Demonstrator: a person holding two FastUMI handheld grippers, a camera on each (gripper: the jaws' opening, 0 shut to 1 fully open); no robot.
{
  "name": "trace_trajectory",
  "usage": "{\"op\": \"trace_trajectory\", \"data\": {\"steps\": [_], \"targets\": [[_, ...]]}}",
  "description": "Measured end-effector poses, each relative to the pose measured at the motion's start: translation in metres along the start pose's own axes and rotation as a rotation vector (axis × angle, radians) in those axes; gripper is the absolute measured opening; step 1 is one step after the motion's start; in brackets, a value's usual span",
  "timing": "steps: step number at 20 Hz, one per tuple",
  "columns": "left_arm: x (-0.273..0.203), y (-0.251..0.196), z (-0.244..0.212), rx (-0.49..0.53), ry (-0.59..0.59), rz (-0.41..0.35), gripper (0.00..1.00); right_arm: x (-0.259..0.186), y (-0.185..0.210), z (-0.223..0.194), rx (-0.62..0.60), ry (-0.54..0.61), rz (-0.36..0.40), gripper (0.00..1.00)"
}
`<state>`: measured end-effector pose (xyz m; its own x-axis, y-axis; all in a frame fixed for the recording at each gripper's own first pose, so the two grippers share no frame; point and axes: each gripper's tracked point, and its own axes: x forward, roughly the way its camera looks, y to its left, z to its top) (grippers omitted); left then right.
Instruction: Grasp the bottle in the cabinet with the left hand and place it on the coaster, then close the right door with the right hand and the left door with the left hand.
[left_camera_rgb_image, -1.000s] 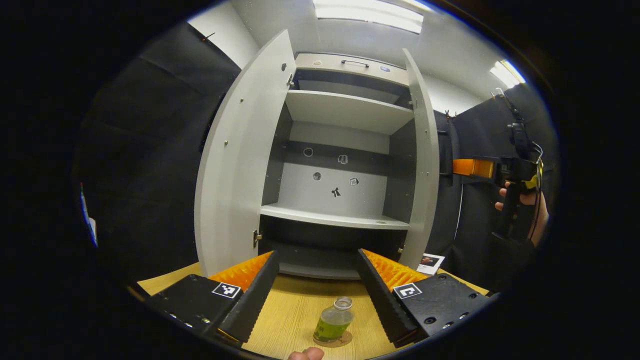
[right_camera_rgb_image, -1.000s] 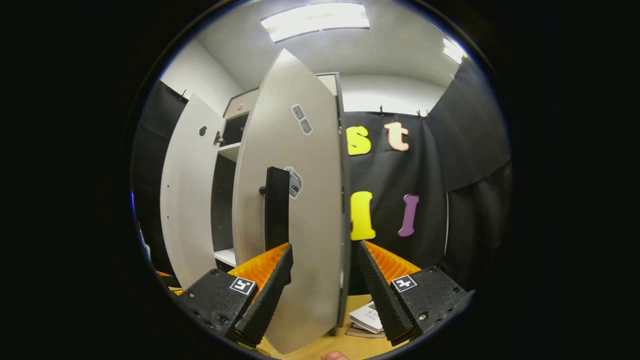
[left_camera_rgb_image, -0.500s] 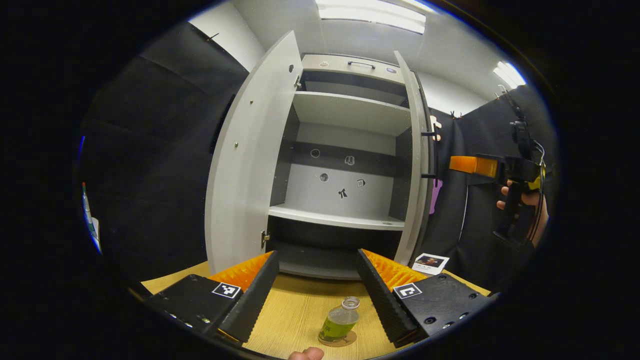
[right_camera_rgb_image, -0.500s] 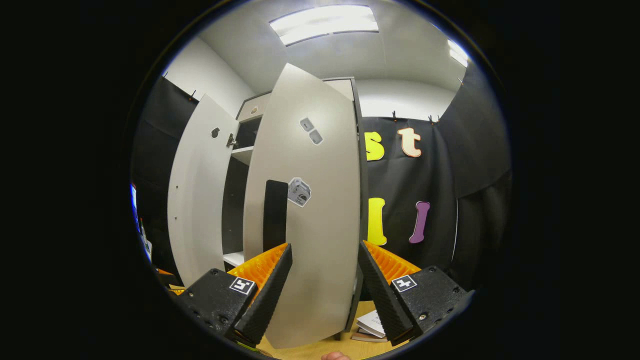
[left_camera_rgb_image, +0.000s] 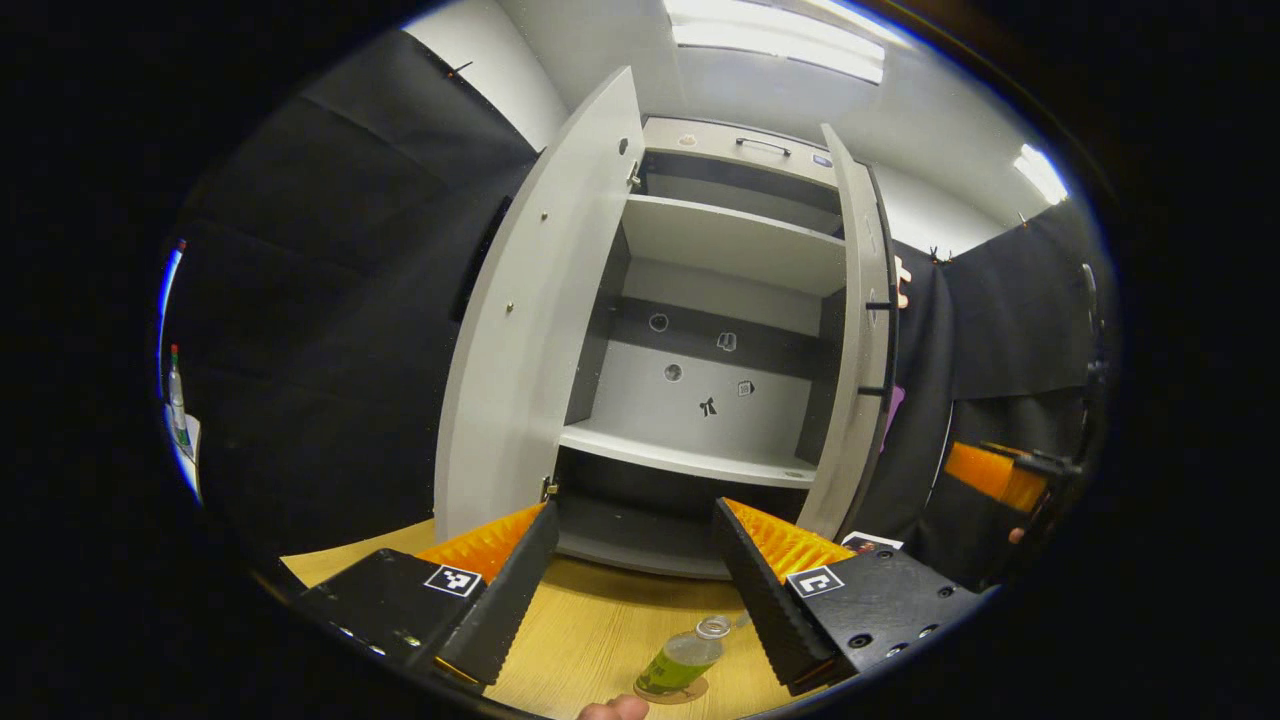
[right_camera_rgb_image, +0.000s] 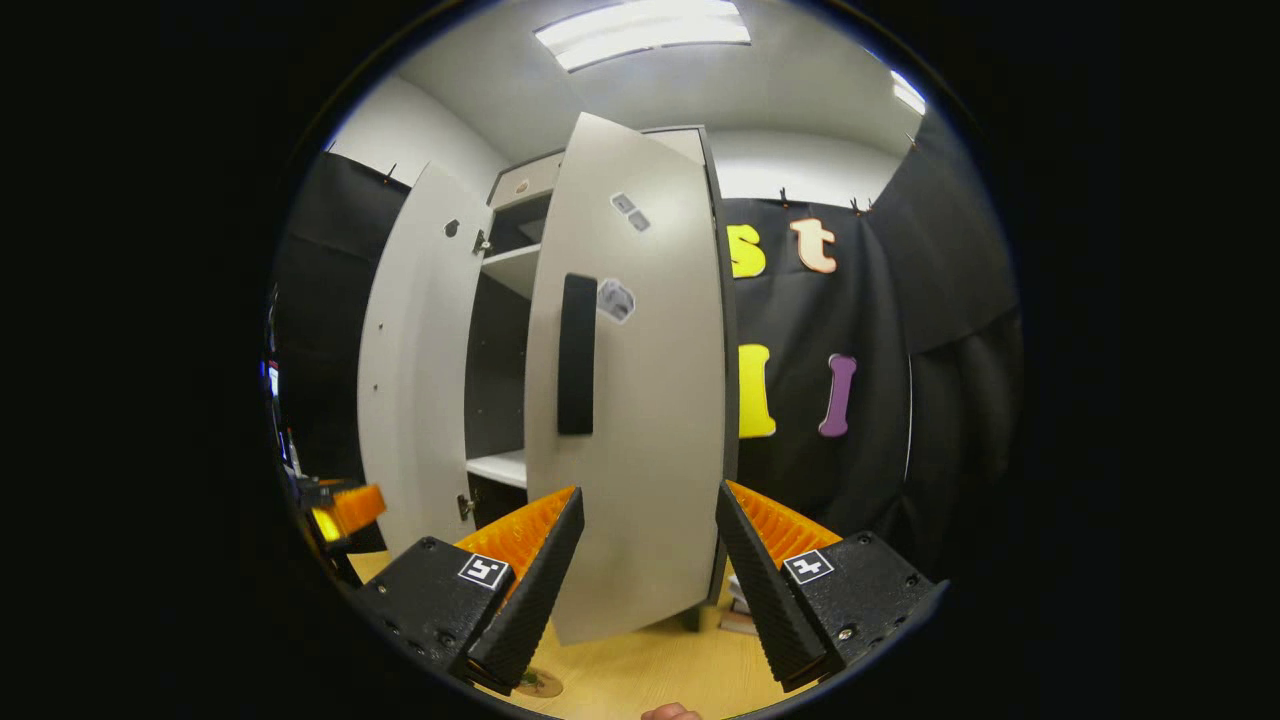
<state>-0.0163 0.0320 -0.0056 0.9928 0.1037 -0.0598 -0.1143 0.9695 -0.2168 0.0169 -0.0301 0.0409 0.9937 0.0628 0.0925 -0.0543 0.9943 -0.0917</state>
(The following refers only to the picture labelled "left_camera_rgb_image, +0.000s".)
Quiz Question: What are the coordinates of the large ceiling light panel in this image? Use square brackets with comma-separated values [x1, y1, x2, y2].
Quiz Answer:
[665, 0, 911, 86]

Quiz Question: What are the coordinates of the small ceiling light panel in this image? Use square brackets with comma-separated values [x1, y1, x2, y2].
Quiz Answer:
[1012, 143, 1069, 206]

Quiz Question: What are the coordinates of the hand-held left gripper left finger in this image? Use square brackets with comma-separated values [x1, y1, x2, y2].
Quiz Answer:
[290, 500, 559, 698]

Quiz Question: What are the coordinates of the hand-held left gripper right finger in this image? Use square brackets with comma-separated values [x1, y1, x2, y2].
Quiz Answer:
[712, 497, 986, 698]

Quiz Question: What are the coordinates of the round wooden coaster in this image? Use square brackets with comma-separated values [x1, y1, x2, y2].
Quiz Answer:
[633, 675, 709, 705]

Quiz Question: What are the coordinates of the grey cabinet door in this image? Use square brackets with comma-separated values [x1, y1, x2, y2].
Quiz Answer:
[433, 66, 646, 546]
[797, 123, 901, 541]

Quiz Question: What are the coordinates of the small bottle red cap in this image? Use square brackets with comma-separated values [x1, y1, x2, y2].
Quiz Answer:
[167, 344, 191, 451]

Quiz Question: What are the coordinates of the grey cabinet drawer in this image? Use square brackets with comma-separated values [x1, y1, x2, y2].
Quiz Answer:
[642, 116, 839, 189]

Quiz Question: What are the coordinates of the grey cabinet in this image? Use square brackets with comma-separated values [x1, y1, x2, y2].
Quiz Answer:
[553, 115, 851, 581]

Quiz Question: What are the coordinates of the green label plastic bottle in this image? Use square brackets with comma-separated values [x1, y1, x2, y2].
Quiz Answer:
[634, 616, 732, 696]

